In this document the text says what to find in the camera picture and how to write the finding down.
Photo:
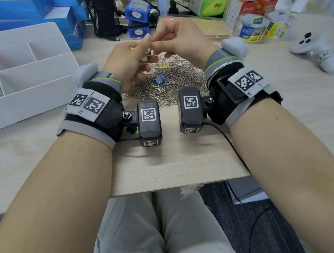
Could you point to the person's right hand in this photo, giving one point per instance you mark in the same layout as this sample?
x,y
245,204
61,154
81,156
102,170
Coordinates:
x,y
187,42

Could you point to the person's left hand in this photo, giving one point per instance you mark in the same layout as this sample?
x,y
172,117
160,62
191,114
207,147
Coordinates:
x,y
122,60

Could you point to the person's right thumb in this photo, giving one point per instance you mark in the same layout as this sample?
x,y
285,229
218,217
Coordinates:
x,y
163,46

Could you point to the person's left thumb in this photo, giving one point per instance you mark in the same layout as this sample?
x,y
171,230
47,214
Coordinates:
x,y
142,44

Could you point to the beige binder clip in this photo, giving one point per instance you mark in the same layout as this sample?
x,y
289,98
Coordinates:
x,y
146,58

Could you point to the person's right forearm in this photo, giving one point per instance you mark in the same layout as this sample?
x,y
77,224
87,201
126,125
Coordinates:
x,y
291,173

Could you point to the person's left forearm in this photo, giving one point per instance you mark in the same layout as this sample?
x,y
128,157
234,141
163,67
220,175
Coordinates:
x,y
58,199

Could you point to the yellow binder clip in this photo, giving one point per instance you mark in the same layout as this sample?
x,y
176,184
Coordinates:
x,y
164,65

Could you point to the large blue label device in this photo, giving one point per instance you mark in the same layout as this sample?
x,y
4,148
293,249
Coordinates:
x,y
137,11

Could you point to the blue binder clip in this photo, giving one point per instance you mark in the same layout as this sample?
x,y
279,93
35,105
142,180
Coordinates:
x,y
159,80

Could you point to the pile of silver paper clips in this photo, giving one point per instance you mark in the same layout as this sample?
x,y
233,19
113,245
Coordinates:
x,y
178,79

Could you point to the black power adapter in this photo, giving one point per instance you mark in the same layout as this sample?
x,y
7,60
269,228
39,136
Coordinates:
x,y
176,8

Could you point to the brown cardboard sheet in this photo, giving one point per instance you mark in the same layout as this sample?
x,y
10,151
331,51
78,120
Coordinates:
x,y
206,28

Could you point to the black mesh pen holder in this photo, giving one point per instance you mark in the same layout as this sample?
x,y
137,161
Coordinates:
x,y
105,15

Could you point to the grey left tracker knob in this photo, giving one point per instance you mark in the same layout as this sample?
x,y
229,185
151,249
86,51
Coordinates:
x,y
85,75

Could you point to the grey tracker knob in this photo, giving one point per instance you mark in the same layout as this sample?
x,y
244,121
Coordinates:
x,y
235,48
85,75

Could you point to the green carton box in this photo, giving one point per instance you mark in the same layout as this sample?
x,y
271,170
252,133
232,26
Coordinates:
x,y
213,0

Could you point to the grey right tracker knob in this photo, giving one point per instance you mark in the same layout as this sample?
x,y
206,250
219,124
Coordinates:
x,y
235,48

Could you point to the white red carton box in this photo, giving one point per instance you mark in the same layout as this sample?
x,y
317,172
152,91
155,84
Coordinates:
x,y
237,10

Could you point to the wrapped tape roll blue label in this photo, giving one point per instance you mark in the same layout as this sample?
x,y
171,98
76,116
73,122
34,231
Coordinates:
x,y
251,29

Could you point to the orange red carton box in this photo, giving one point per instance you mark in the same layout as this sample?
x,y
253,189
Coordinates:
x,y
264,3

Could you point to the stack of blue boxes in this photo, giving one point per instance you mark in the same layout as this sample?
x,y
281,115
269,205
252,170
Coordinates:
x,y
36,14

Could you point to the wrapped tape roll yellow label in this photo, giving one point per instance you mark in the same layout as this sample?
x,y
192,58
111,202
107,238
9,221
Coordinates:
x,y
276,26

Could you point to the white desk organizer tray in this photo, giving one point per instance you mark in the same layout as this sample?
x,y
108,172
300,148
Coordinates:
x,y
26,82

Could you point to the white handheld controller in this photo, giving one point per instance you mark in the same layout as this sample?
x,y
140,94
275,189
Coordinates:
x,y
317,49

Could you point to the grey cabinet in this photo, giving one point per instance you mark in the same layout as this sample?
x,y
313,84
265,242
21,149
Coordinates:
x,y
247,192

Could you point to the person's light trousers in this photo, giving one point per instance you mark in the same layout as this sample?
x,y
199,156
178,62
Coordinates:
x,y
162,229

